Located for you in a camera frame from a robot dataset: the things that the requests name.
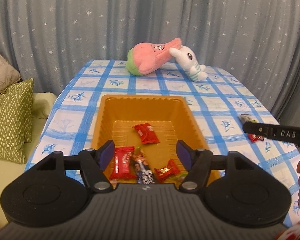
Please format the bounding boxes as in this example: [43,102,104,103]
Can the grey star curtain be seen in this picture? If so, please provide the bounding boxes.
[0,0,300,127]

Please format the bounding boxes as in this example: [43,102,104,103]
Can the red square snack packet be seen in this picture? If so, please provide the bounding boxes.
[109,146,137,180]

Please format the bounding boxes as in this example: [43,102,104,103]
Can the red festive candy packet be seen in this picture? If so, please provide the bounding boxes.
[154,159,180,183]

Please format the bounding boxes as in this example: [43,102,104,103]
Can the pink peach plush toy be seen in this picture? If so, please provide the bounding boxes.
[126,37,182,76]

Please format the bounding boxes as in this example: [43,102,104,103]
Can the light green sofa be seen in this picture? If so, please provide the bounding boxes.
[0,93,57,228]

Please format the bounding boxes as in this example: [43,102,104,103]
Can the dark red chocolate wrapper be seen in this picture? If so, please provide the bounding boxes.
[248,134,264,143]

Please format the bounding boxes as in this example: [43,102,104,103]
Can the orange plastic bin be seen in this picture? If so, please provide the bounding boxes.
[91,94,208,185]

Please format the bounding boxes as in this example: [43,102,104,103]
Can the green-edged chicken snack packet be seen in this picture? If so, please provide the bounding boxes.
[130,147,157,184]

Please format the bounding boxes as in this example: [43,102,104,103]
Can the white bunny plush toy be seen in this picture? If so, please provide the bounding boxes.
[169,46,208,82]

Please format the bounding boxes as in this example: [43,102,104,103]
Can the grey printed snack packet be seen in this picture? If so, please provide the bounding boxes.
[238,114,257,124]

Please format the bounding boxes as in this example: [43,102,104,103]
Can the blue checked tablecloth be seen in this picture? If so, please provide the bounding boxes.
[26,60,300,226]

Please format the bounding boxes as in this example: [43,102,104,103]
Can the green zigzag cushion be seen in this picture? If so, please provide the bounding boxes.
[0,79,33,164]

